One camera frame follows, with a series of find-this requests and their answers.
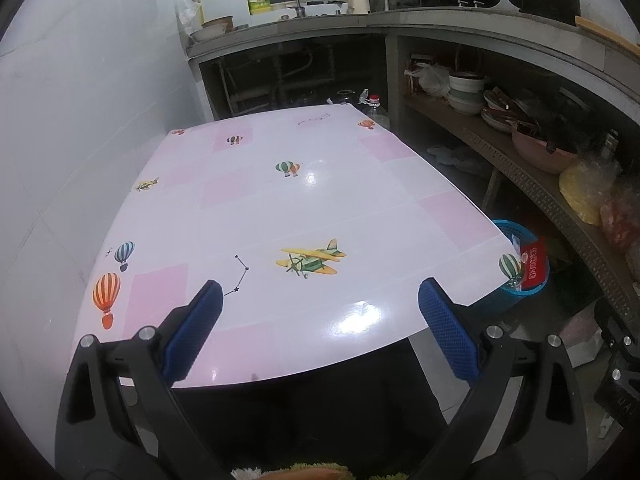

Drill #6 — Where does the stack of white bowls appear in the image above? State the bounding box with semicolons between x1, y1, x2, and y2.
447;72;486;116

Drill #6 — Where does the pink plastic basin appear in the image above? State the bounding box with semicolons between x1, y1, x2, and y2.
511;122;578;174

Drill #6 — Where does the bowl on counter corner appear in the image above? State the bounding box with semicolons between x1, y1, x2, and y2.
190;16;234;44

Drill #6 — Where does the grey concrete kitchen counter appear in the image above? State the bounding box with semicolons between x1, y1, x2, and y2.
186;8;639;333

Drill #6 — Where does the green white fluffy sleeve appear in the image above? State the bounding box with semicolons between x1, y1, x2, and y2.
230;462;411;480

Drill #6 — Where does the wooden condiment shelf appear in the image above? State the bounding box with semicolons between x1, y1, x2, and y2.
575;16;640;56

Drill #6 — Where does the red snack bag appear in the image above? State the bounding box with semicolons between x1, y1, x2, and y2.
520;238;548;292

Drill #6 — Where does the yellow bag on shelf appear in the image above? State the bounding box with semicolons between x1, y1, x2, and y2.
559;155;622;226

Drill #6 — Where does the yellow cooking oil jug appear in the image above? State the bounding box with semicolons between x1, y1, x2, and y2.
359;89;390;129

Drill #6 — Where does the blue mesh trash basket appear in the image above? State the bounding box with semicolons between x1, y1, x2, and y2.
483;219;550;313

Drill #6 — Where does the white plastic bag on shelf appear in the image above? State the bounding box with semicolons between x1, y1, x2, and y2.
405;63;450;98

